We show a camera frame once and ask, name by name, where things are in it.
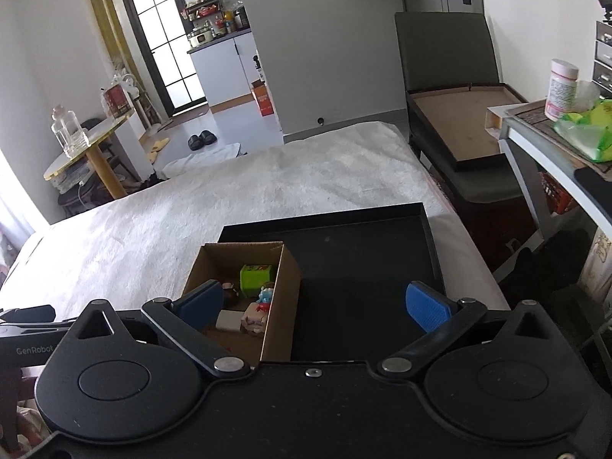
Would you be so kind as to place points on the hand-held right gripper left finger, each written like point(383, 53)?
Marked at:
point(198, 303)

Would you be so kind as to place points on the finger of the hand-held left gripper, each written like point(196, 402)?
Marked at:
point(28, 314)

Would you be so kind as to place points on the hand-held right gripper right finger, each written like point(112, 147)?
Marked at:
point(428, 306)

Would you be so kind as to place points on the white wall charger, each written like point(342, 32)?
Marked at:
point(230, 320)

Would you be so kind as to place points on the blue and red figurine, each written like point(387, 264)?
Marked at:
point(266, 296)

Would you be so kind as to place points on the black tray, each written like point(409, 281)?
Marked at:
point(363, 267)

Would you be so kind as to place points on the brown cardboard box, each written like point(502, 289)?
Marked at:
point(279, 311)

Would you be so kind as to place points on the green cube toy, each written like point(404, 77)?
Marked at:
point(257, 281)

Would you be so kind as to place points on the patterned cloth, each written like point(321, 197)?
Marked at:
point(31, 428)

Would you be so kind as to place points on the dark red cabinet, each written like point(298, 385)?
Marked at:
point(497, 229)

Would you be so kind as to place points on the white blanket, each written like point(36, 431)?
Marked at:
point(239, 191)

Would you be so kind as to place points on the black bag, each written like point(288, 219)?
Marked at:
point(545, 263)

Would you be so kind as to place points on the white floor towel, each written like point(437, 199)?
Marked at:
point(201, 160)

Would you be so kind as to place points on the yellow slippers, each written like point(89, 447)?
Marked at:
point(157, 149)

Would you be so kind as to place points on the round wooden table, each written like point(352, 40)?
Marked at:
point(98, 153)

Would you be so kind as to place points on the clear glass bottle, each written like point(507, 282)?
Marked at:
point(70, 131)

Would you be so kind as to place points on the white desk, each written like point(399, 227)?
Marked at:
point(540, 153)

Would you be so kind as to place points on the orange carton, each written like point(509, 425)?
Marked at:
point(264, 99)

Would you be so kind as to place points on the red tin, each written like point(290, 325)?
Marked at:
point(114, 100)

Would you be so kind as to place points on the white kitchen cabinet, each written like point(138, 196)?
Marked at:
point(220, 69)

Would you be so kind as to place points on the green plastic bag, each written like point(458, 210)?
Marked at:
point(590, 131)

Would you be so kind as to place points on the pink and white jar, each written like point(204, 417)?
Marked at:
point(563, 88)

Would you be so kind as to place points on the grey chair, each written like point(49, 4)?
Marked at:
point(444, 48)

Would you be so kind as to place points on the black framed glass door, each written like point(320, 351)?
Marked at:
point(162, 43)

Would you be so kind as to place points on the silver rice cooker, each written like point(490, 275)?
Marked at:
point(201, 37)

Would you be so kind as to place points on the grey drawer organiser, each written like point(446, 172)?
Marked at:
point(603, 57)

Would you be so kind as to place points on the black picture frame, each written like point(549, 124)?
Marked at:
point(459, 124)

